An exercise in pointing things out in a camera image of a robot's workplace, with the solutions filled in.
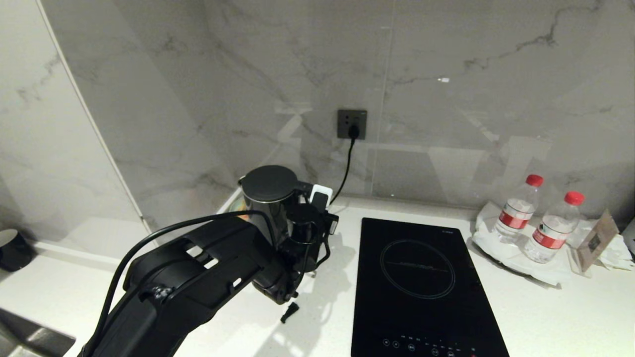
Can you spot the steel electric kettle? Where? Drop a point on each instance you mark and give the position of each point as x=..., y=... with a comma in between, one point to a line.
x=270, y=188

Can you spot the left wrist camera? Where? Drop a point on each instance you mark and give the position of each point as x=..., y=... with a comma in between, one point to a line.
x=321, y=192

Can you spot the grey wall socket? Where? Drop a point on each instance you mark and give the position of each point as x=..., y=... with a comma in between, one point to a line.
x=351, y=124

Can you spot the black induction cooktop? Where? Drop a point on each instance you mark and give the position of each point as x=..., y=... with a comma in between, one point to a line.
x=421, y=287

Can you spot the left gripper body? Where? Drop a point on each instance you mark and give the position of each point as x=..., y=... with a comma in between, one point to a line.
x=302, y=223

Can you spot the steel sink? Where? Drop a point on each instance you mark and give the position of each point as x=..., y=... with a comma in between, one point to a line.
x=30, y=339

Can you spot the small black wedge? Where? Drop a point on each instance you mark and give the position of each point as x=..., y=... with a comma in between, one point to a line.
x=289, y=313

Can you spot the brown card in clear stand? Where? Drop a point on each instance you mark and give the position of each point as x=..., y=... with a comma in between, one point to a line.
x=595, y=240

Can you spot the black round cup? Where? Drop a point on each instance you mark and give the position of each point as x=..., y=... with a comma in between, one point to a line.
x=14, y=250

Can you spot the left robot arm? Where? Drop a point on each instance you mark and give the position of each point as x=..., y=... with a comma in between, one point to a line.
x=198, y=267

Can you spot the water bottle with red cap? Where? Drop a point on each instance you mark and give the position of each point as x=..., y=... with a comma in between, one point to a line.
x=517, y=215
x=550, y=233

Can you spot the white crumpled cloth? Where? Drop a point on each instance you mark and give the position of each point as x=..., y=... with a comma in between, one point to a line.
x=501, y=253

